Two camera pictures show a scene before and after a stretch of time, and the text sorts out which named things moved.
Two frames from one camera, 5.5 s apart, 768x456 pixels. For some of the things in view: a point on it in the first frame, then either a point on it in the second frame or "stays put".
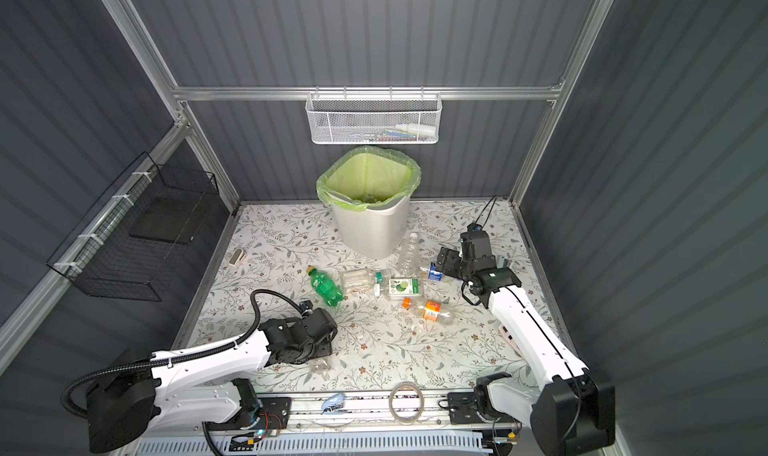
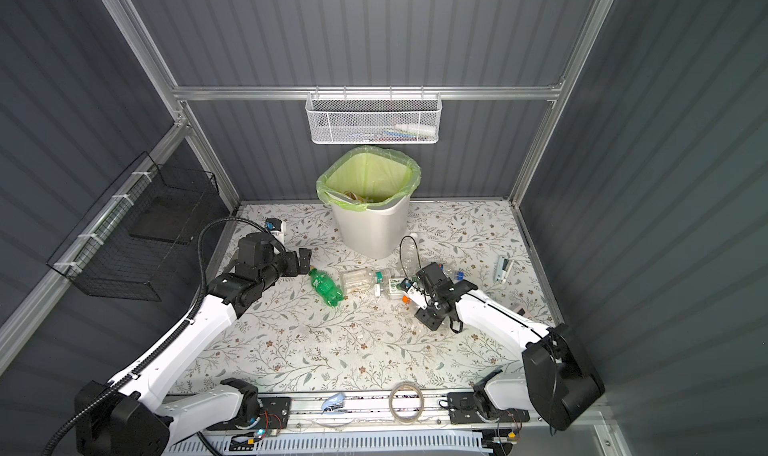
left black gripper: [326, 349] to [292, 269]
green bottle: [325, 286] stays put
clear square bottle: [358, 280] stays put
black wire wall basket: [132, 243] stays put
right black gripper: [447, 260] to [430, 321]
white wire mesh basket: [367, 118] stays put
